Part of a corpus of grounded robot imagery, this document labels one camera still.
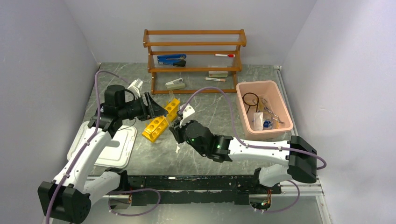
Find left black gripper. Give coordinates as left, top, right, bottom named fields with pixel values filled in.
left=118, top=91, right=168, bottom=121

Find black ring cable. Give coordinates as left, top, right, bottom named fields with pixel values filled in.
left=241, top=92, right=260, bottom=112

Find clear plastic bag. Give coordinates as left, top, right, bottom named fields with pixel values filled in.
left=252, top=112, right=264, bottom=131

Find blue hexagonal base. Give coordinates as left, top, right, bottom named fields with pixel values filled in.
left=263, top=120, right=274, bottom=130

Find metal crucible tongs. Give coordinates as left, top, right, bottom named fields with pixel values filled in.
left=258, top=98, right=284, bottom=124

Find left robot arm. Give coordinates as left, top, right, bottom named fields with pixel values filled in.
left=38, top=84, right=168, bottom=224

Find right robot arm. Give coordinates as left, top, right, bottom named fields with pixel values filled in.
left=169, top=120, right=317, bottom=193

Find large clear glass tube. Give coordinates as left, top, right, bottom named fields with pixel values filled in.
left=169, top=90, right=174, bottom=101

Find yellow test tube rack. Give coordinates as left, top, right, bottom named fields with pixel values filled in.
left=141, top=98, right=180, bottom=143

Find white stapler on block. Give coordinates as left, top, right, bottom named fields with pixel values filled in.
left=165, top=78, right=186, bottom=90

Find blue black clamp tool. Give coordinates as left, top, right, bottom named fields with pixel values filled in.
left=157, top=54, right=187, bottom=67

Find white plastic lid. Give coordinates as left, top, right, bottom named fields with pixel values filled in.
left=67, top=121, right=137, bottom=168

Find orange white pen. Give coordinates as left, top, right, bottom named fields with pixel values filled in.
left=205, top=77, right=226, bottom=82

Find wooden shelf rack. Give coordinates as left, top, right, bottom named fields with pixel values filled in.
left=142, top=29, right=247, bottom=94

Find white green box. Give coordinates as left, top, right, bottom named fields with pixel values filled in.
left=208, top=71, right=229, bottom=78

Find pink plastic bin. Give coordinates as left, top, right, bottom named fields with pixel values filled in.
left=236, top=81, right=294, bottom=140

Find red white marker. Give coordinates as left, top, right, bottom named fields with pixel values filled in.
left=215, top=54, right=235, bottom=58

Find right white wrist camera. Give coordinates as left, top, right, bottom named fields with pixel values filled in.
left=178, top=104, right=195, bottom=128

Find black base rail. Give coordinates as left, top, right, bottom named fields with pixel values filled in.
left=116, top=175, right=281, bottom=206

